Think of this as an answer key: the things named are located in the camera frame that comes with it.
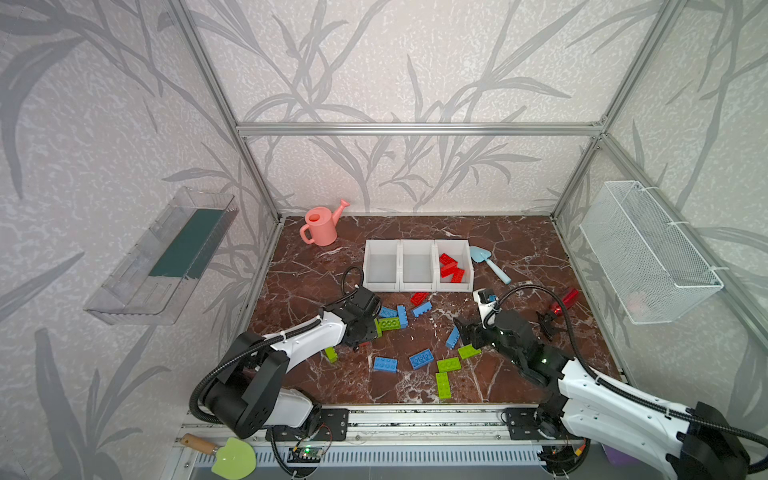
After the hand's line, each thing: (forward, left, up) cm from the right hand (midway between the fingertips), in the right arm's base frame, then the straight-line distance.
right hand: (466, 305), depth 82 cm
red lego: (+7, +13, -10) cm, 18 cm away
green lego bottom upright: (-18, +7, -10) cm, 22 cm away
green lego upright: (-1, +25, -9) cm, 27 cm away
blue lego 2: (+4, +12, -10) cm, 16 cm away
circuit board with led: (-33, +41, -12) cm, 54 cm away
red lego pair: (+17, +3, -9) cm, 20 cm away
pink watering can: (+33, +46, -3) cm, 57 cm away
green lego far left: (-10, +38, -10) cm, 41 cm away
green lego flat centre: (0, +21, -11) cm, 24 cm away
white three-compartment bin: (+22, +14, -13) cm, 29 cm away
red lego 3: (+17, -1, -12) cm, 20 cm away
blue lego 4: (-11, +12, -12) cm, 20 cm away
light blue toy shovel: (+25, -10, -10) cm, 28 cm away
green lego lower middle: (-13, +5, -11) cm, 18 cm away
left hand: (-1, +27, -10) cm, 29 cm away
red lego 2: (+21, +2, -10) cm, 23 cm away
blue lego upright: (+3, +18, -10) cm, 21 cm away
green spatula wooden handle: (-34, +58, -11) cm, 68 cm away
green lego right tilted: (-9, -1, -11) cm, 14 cm away
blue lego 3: (-13, +23, -11) cm, 28 cm away
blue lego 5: (-6, +3, -8) cm, 11 cm away
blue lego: (+3, +23, -12) cm, 26 cm away
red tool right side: (+7, -35, -11) cm, 37 cm away
